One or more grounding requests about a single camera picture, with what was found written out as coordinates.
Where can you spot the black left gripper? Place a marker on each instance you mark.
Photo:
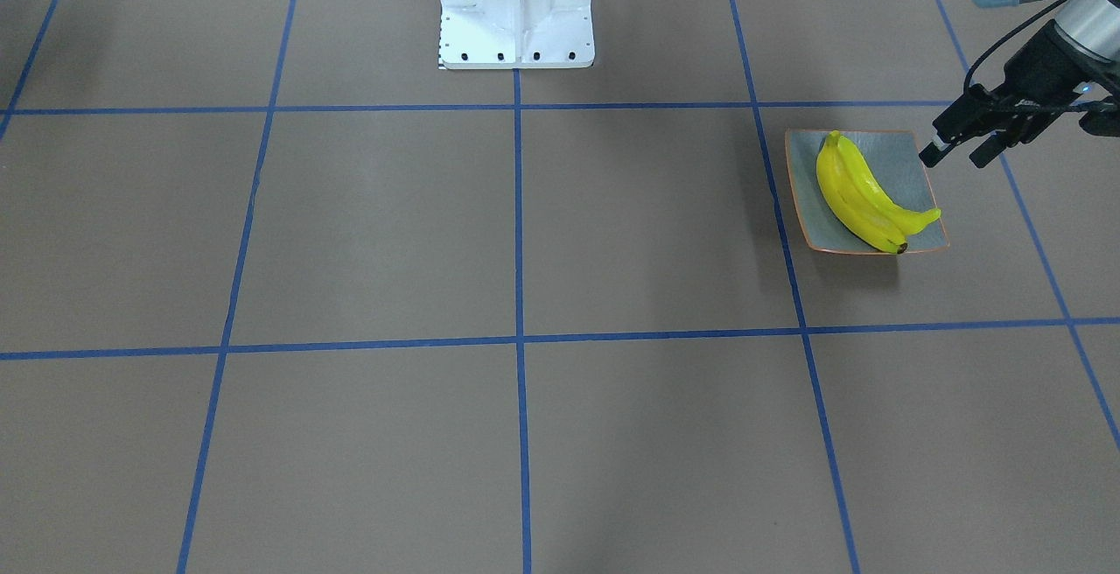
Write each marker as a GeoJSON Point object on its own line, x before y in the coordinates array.
{"type": "Point", "coordinates": [1039, 64]}

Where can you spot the yellow banana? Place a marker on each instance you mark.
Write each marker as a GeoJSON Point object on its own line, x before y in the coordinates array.
{"type": "Point", "coordinates": [868, 187]}
{"type": "Point", "coordinates": [849, 206]}

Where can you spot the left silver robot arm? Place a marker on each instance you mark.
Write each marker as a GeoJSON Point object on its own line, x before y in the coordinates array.
{"type": "Point", "coordinates": [1094, 23]}

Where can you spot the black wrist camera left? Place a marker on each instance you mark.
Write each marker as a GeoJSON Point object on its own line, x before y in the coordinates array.
{"type": "Point", "coordinates": [1100, 118]}

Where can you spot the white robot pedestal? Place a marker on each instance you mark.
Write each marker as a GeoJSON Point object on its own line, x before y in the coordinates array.
{"type": "Point", "coordinates": [516, 34]}

